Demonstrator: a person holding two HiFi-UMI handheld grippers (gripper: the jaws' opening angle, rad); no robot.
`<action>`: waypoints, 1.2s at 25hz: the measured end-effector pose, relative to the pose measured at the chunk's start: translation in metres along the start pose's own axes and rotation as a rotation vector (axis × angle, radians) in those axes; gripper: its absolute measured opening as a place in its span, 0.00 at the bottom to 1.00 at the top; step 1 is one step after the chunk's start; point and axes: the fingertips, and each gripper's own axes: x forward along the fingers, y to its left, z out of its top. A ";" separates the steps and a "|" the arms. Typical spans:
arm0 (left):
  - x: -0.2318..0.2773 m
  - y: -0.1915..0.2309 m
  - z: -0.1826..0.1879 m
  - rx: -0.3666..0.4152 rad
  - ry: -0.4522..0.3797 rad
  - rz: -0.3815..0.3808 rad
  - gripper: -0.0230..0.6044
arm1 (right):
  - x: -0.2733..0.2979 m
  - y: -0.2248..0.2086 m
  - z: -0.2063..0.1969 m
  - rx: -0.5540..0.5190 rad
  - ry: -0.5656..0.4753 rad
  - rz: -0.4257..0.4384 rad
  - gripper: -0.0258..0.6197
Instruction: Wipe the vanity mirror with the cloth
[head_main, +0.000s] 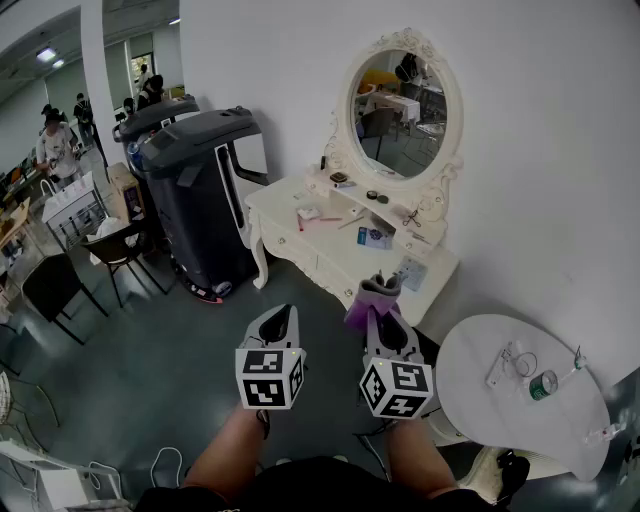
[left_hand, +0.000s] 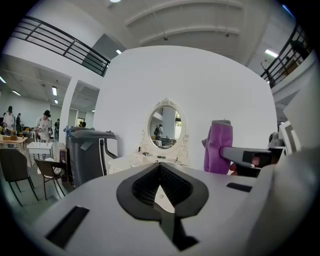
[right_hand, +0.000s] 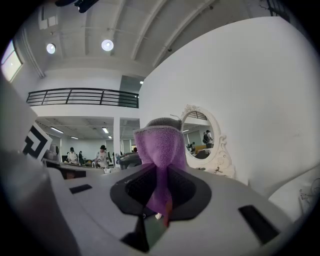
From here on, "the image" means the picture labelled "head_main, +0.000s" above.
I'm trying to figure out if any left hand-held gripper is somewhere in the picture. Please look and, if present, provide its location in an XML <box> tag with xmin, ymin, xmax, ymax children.
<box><xmin>234</xmin><ymin>303</ymin><xmax>307</xmax><ymax>411</ymax></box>

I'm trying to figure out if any black chair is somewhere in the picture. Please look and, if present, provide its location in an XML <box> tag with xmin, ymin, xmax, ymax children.
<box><xmin>21</xmin><ymin>252</ymin><xmax>110</xmax><ymax>347</ymax></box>

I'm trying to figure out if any white dressing table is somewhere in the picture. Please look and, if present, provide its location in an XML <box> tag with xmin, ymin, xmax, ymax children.
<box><xmin>244</xmin><ymin>167</ymin><xmax>461</xmax><ymax>327</ymax></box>

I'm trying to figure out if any person's black and white shoe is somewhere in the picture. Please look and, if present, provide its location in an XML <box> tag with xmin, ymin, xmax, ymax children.
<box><xmin>457</xmin><ymin>447</ymin><xmax>532</xmax><ymax>504</ymax></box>

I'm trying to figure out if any white wire cart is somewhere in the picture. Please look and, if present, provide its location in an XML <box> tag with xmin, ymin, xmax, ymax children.
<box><xmin>39</xmin><ymin>171</ymin><xmax>110</xmax><ymax>250</ymax></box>

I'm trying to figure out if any brown chair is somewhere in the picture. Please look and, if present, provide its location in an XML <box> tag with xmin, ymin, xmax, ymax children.
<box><xmin>81</xmin><ymin>219</ymin><xmax>174</xmax><ymax>310</ymax></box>

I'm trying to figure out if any blue card packet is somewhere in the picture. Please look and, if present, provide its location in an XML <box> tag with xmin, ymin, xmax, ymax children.
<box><xmin>356</xmin><ymin>225</ymin><xmax>395</xmax><ymax>250</ymax></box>

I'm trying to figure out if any person's black clothing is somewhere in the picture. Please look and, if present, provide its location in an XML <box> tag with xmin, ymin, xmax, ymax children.
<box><xmin>134</xmin><ymin>454</ymin><xmax>501</xmax><ymax>512</ymax></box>

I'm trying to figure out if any cardboard box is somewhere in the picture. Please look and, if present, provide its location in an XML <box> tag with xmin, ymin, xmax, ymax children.
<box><xmin>106</xmin><ymin>161</ymin><xmax>147</xmax><ymax>224</ymax></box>

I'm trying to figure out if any person's left forearm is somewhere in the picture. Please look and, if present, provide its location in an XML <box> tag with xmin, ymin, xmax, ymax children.
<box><xmin>182</xmin><ymin>404</ymin><xmax>271</xmax><ymax>501</ymax></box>

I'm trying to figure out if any white round side table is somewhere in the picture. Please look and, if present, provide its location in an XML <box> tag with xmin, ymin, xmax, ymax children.
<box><xmin>434</xmin><ymin>313</ymin><xmax>612</xmax><ymax>482</ymax></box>

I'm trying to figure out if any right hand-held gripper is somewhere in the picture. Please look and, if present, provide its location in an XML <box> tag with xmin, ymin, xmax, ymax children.
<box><xmin>358</xmin><ymin>305</ymin><xmax>434</xmax><ymax>420</ymax></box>

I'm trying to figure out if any purple and grey cloth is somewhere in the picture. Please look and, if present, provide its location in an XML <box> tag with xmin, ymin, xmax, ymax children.
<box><xmin>343</xmin><ymin>272</ymin><xmax>404</xmax><ymax>332</ymax></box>

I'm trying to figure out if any white plastic strip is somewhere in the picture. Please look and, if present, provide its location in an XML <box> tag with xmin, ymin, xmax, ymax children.
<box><xmin>485</xmin><ymin>342</ymin><xmax>516</xmax><ymax>389</ymax></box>

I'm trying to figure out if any clear plastic ring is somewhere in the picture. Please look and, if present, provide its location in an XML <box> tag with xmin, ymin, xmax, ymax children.
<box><xmin>513</xmin><ymin>351</ymin><xmax>539</xmax><ymax>377</ymax></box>

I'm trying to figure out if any person's right forearm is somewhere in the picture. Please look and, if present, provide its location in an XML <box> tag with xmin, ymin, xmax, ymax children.
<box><xmin>383</xmin><ymin>417</ymin><xmax>459</xmax><ymax>501</ymax></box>

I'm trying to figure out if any white oval ornate mirror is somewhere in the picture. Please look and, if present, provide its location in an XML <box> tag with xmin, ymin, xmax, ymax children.
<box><xmin>319</xmin><ymin>27</ymin><xmax>466</xmax><ymax>221</ymax></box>

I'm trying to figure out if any white metal frame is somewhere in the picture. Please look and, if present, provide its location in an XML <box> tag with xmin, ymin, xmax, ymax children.
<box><xmin>0</xmin><ymin>438</ymin><xmax>124</xmax><ymax>512</ymax></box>

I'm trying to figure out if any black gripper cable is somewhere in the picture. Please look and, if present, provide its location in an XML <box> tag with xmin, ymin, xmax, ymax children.
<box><xmin>351</xmin><ymin>418</ymin><xmax>397</xmax><ymax>482</ymax></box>

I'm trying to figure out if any large dark grey cleaning machine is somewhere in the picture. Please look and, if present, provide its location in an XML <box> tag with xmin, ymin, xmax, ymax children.
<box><xmin>135</xmin><ymin>106</ymin><xmax>271</xmax><ymax>305</ymax></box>

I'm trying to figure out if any white cable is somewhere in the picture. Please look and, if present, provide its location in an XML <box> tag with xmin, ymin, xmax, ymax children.
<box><xmin>149</xmin><ymin>445</ymin><xmax>184</xmax><ymax>489</ymax></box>

